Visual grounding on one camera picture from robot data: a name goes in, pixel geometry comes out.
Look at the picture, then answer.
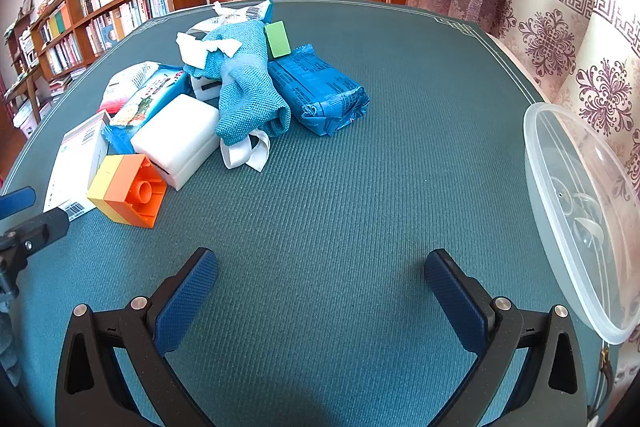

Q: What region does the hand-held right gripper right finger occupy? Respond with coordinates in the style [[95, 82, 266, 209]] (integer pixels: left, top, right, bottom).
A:
[[424, 249, 588, 427]]

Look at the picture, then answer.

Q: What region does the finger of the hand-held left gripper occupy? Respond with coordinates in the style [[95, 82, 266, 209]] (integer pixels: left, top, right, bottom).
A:
[[0, 207, 71, 258], [0, 187, 37, 221]]

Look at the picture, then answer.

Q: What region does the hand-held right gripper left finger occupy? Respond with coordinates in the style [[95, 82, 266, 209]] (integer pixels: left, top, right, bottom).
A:
[[55, 248, 220, 427]]

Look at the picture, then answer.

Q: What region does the white medicine box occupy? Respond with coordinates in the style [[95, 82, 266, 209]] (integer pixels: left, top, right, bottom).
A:
[[43, 111, 110, 223]]

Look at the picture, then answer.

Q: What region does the clear plastic bowl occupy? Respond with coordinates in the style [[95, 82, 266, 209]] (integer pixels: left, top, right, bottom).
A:
[[523, 103, 640, 346]]

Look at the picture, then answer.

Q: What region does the white plastic case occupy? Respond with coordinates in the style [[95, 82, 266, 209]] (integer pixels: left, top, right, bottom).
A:
[[130, 94, 222, 192]]

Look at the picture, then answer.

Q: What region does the white and red packet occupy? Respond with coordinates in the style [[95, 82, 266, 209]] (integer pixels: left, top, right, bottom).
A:
[[97, 61, 162, 115]]

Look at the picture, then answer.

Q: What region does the blue printed snack packet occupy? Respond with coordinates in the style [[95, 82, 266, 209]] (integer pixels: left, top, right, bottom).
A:
[[101, 64, 192, 156]]

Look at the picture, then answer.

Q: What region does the teal woven cloth pouch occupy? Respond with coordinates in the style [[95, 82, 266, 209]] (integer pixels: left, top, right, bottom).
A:
[[184, 21, 292, 171]]

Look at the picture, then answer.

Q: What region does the blue plastic packet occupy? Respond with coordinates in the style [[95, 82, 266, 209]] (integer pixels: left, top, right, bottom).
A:
[[267, 46, 371, 138]]

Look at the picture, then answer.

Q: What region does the orange and yellow toy brick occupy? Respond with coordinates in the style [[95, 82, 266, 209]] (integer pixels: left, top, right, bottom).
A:
[[87, 154, 168, 228]]

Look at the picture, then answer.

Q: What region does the small white plastic holder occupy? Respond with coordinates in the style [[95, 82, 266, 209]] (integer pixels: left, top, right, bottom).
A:
[[192, 76, 222, 104]]

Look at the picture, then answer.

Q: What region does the crumpled white paper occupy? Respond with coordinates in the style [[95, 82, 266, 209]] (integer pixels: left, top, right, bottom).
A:
[[176, 32, 242, 69]]

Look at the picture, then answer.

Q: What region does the green foam block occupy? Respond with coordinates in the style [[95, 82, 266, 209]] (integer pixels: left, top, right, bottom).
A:
[[264, 21, 293, 59]]

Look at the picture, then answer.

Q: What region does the white purple patterned curtain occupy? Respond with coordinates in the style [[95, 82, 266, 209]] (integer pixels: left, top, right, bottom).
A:
[[406, 0, 640, 390]]

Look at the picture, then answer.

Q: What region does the white and blue crumpled wrapper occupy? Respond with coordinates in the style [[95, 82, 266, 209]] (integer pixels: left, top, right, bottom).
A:
[[212, 0, 275, 30]]

